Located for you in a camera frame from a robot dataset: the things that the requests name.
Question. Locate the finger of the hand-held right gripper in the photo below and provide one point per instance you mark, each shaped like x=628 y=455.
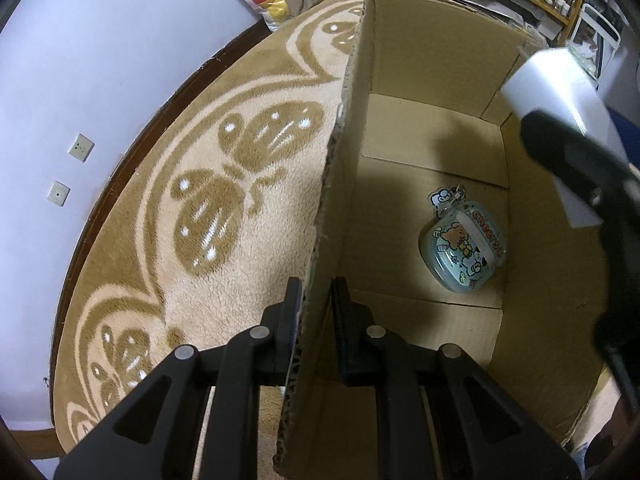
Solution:
x=570 y=152

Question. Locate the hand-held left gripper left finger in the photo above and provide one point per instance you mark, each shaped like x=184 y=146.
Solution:
x=289 y=310

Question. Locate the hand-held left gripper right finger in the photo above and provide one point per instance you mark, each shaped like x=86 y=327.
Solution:
x=343 y=310

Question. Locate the white curved device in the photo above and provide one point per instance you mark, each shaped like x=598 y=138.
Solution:
x=555 y=85

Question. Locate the cartoon print earbuds case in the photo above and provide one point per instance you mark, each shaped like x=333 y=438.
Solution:
x=462 y=252

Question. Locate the brown cardboard box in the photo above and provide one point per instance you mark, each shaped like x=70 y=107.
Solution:
x=425 y=110

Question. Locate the white metal rack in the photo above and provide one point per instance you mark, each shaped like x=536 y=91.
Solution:
x=597 y=35

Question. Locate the beige butterfly pattern rug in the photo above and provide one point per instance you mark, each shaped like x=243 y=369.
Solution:
x=200 y=135

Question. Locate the small white wall socket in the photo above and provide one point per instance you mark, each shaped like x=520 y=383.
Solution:
x=57 y=193

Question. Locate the large white wall socket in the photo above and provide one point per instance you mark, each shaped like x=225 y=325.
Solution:
x=80 y=147

